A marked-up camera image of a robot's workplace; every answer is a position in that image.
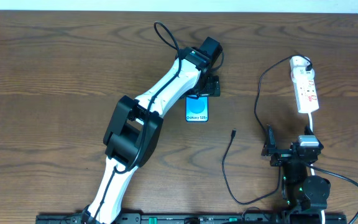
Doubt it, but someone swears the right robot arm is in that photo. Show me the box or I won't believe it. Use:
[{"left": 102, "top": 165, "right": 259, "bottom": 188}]
[{"left": 262, "top": 126, "right": 331, "bottom": 223}]

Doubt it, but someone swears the white power strip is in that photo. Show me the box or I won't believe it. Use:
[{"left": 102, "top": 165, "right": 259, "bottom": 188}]
[{"left": 291, "top": 67, "right": 319, "bottom": 114}]

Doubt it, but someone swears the white USB charger adapter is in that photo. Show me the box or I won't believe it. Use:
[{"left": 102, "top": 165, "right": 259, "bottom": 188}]
[{"left": 290, "top": 55, "right": 313, "bottom": 75}]

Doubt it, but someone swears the black USB charging cable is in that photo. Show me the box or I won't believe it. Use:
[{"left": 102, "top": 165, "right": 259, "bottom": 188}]
[{"left": 221, "top": 54, "right": 313, "bottom": 206}]

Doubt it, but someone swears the white power strip cord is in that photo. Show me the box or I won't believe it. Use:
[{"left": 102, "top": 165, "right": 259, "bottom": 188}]
[{"left": 307, "top": 112, "right": 326, "bottom": 224}]

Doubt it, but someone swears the blue Galaxy smartphone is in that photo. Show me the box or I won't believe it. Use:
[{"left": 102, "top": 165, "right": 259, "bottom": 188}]
[{"left": 185, "top": 96, "right": 209, "bottom": 123}]

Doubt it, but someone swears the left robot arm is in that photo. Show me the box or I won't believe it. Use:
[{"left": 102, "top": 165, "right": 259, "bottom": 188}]
[{"left": 81, "top": 37, "right": 223, "bottom": 223}]

